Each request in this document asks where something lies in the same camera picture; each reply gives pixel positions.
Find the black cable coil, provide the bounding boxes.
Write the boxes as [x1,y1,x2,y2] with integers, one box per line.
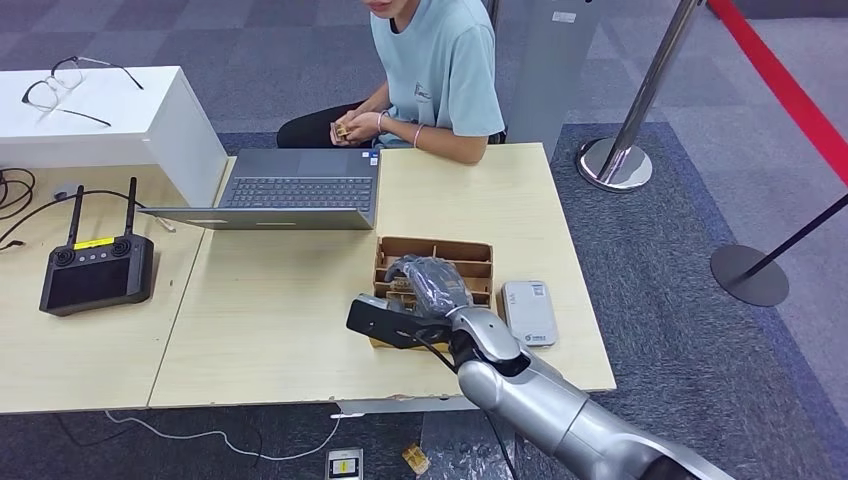
[0,168,38,223]

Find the grey kiosk panel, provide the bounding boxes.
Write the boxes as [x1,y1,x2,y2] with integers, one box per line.
[490,0,607,160]

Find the person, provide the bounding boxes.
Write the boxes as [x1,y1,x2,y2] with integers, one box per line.
[276,0,508,166]

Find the wooden card organizer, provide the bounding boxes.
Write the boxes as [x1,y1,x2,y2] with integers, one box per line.
[369,236,496,352]

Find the chrome stanchion post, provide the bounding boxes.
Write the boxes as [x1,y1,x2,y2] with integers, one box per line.
[576,0,704,193]

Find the red barrier belt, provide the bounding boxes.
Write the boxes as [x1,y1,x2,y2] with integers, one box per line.
[707,0,848,188]

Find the white box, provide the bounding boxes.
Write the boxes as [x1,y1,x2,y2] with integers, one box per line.
[0,64,229,208]

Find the white cable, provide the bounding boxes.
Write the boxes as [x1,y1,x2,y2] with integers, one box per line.
[104,409,366,463]

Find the black cable with plug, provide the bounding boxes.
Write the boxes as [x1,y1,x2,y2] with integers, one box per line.
[0,189,146,254]

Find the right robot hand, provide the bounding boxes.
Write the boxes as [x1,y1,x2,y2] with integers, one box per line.
[384,254,476,319]

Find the person's left hand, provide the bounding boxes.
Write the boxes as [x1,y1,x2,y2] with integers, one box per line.
[344,109,384,146]

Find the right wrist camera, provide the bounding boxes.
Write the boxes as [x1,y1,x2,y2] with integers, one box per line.
[345,293,457,351]

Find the black stanchion post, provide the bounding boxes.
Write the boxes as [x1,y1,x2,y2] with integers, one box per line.
[710,192,848,308]

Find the black remote controller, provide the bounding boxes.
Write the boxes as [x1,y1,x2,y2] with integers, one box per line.
[38,176,156,317]

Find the white card reader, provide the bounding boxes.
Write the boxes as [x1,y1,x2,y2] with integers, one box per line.
[501,280,559,349]

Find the steel floor socket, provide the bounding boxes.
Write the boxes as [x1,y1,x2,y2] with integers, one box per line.
[324,448,365,480]

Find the grey laptop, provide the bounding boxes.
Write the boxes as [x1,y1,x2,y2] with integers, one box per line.
[137,147,382,232]

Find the black rimmed eyeglasses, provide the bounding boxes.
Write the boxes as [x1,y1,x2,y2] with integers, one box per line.
[21,55,145,128]

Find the person's right hand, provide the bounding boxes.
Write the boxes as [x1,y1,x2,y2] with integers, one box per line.
[329,111,364,147]

